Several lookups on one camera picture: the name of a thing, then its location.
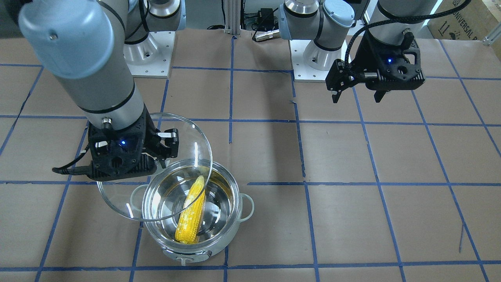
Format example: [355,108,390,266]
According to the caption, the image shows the pale green cooking pot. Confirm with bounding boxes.
[140,159,255,266]

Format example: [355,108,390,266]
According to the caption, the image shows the cardboard box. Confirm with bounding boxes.
[427,0,501,40]

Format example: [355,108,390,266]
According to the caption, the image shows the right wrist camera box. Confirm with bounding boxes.
[52,107,165,182]

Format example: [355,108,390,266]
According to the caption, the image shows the glass pot lid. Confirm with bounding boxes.
[97,112,213,222]

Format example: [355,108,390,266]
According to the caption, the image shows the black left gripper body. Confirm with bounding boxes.
[326,31,372,92]

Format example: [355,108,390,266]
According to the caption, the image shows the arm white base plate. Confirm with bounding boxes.
[123,31,177,79]
[289,40,347,83]

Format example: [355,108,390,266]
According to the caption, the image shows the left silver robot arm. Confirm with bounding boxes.
[278,0,433,103]

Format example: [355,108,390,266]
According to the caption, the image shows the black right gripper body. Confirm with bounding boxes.
[143,114,162,157]

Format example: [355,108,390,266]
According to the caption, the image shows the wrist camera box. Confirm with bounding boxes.
[52,107,165,182]
[350,31,425,91]

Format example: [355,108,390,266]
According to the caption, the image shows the aluminium frame post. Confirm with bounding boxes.
[222,0,244,37]

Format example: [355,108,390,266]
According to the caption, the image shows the yellow corn cob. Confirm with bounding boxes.
[174,175,205,244]

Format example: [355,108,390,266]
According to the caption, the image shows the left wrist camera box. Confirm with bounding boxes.
[350,31,425,91]

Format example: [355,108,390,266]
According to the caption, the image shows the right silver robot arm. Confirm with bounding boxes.
[18,0,186,153]

